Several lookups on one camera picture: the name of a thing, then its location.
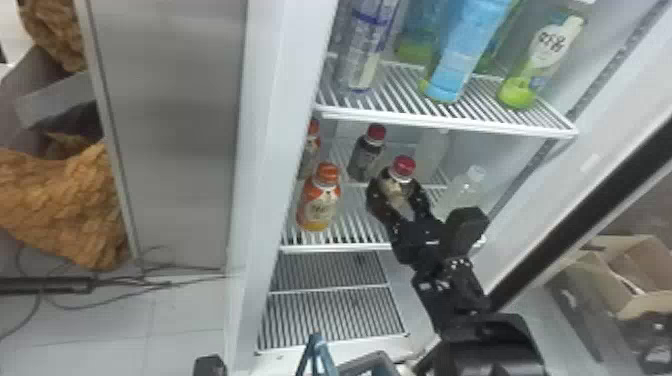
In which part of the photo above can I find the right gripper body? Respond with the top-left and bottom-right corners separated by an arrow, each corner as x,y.
390,216 -> 449,269

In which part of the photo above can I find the green bottle with white label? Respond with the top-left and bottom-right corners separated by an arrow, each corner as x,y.
495,0 -> 588,110

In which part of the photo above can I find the black cable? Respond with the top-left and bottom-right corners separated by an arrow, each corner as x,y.
0,245 -> 228,342

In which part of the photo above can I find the blue basket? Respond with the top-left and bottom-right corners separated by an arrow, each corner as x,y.
294,332 -> 401,376

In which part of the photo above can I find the white can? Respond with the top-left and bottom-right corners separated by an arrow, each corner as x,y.
332,0 -> 402,94

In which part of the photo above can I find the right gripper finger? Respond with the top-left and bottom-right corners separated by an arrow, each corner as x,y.
410,183 -> 438,227
365,177 -> 404,238

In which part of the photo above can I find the orange cloth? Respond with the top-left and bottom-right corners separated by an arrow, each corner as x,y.
17,0 -> 88,74
0,131 -> 131,272

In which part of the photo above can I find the fridge door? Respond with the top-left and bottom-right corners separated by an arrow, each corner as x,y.
470,0 -> 672,376

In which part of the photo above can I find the white fridge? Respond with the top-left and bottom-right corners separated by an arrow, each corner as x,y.
73,0 -> 664,376

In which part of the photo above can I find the clear bottle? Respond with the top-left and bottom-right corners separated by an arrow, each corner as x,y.
434,164 -> 488,221

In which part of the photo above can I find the blue bottle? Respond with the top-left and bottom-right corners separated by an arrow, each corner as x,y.
418,0 -> 515,105

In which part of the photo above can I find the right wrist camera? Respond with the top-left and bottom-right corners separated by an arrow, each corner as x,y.
444,206 -> 491,260

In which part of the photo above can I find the dark bottle with red cap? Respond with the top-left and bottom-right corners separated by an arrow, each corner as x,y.
345,122 -> 389,184
378,154 -> 421,216

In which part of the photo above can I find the orange bottle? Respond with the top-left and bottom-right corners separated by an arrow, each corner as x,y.
298,118 -> 323,181
295,160 -> 343,233

